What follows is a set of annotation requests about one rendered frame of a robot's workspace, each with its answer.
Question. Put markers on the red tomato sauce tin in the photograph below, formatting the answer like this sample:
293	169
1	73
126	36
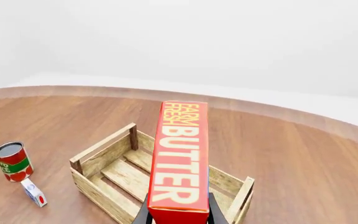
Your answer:
13	162

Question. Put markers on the small white printed box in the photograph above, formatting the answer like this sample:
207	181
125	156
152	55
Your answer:
33	192

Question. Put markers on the red butter box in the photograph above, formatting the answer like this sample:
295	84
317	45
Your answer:
179	154

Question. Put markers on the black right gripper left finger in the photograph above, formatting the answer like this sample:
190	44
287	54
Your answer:
142	215

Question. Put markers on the wooden slat tray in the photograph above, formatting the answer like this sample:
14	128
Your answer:
117	172

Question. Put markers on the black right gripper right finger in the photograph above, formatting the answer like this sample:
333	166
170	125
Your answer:
216	213

